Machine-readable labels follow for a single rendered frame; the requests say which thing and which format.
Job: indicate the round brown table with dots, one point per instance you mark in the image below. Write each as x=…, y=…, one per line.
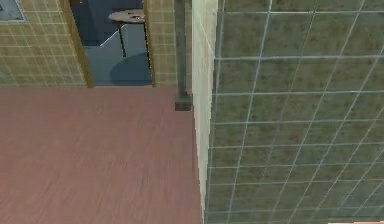
x=128, y=16

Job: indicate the framed grey wall picture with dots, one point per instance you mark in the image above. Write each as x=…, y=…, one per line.
x=9, y=9

